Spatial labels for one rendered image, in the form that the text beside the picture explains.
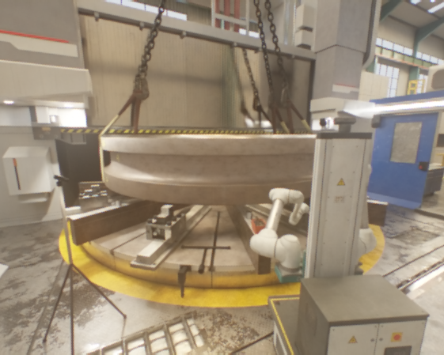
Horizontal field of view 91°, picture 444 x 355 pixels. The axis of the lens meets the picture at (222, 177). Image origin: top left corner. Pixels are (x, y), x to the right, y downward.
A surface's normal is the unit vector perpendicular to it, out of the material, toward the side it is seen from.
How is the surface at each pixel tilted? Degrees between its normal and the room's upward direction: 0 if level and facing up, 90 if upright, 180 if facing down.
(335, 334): 90
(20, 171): 90
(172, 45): 90
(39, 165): 90
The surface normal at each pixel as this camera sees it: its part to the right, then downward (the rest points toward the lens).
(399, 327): 0.08, 0.19
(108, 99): 0.48, 0.17
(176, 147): -0.22, 0.19
